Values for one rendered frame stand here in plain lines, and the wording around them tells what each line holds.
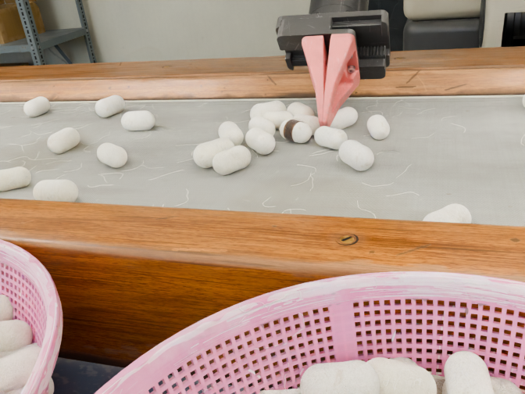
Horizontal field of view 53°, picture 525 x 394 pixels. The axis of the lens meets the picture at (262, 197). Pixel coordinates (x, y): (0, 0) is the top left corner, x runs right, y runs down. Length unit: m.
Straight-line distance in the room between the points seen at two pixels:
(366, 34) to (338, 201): 0.20
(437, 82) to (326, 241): 0.35
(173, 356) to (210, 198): 0.19
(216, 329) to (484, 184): 0.24
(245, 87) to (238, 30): 2.03
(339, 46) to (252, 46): 2.18
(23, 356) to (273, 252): 0.13
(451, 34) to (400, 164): 0.93
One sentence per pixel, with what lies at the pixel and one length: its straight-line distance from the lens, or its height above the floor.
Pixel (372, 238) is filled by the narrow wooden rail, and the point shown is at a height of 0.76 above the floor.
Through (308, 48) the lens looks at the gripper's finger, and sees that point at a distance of 0.49.
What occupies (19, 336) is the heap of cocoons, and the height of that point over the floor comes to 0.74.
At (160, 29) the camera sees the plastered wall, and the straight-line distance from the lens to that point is 2.83.
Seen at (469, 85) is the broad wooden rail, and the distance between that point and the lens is 0.60.
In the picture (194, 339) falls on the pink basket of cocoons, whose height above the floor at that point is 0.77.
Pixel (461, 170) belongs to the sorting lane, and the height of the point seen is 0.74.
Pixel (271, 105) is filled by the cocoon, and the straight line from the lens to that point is 0.53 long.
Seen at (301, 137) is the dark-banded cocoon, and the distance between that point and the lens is 0.47.
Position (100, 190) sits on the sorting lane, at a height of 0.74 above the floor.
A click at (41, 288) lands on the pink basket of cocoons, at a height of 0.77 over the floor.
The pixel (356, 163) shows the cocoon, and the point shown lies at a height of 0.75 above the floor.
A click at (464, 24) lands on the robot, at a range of 1.34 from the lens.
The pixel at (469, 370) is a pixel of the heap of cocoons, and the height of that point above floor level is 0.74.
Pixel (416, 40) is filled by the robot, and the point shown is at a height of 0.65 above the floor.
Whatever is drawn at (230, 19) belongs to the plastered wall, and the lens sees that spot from 2.67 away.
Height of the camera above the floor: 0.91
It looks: 27 degrees down
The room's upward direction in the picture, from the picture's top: 7 degrees counter-clockwise
